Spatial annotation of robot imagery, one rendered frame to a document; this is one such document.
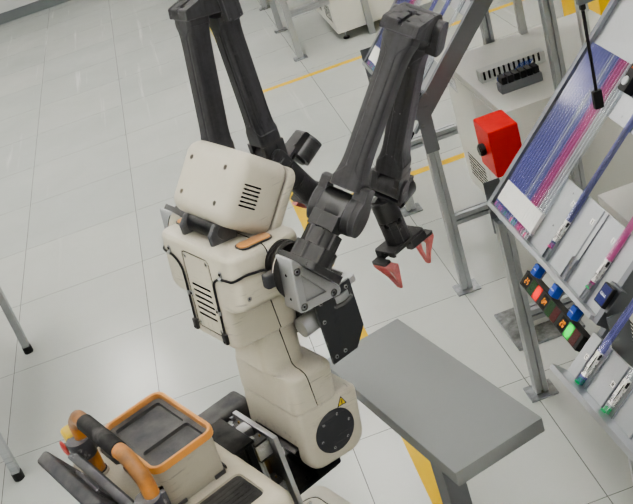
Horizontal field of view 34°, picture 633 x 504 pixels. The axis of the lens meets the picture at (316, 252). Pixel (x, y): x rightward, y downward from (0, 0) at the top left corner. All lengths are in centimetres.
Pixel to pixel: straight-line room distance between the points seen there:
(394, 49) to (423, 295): 215
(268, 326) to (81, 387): 218
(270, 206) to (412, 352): 78
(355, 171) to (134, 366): 239
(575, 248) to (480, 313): 127
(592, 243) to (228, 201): 96
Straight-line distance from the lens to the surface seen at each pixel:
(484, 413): 242
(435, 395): 250
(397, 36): 193
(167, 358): 416
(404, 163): 218
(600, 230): 254
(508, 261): 309
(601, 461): 313
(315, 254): 193
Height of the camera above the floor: 213
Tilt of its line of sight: 28 degrees down
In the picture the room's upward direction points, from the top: 18 degrees counter-clockwise
